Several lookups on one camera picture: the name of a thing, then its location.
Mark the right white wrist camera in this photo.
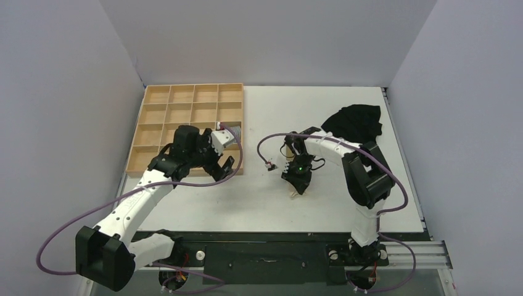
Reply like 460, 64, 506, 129
273, 158, 292, 173

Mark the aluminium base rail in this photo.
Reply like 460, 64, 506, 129
83, 231, 455, 296

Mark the black underwear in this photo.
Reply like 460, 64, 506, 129
321, 104, 382, 144

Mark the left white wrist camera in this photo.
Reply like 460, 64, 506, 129
210, 129, 237, 156

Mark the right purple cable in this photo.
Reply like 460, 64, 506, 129
256, 133, 418, 294

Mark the olive and cream underwear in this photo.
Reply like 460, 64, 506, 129
284, 146, 312, 198

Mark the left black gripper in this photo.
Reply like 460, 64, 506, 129
187, 129, 234, 181

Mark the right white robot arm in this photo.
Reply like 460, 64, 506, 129
281, 127, 395, 263

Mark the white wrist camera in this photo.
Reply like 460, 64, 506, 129
210, 129, 237, 156
273, 158, 292, 173

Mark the rolled striped grey underwear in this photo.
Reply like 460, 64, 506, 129
228, 126, 241, 142

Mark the wooden compartment tray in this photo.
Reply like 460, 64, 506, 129
125, 83, 244, 178

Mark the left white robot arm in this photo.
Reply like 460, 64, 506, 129
75, 122, 241, 292

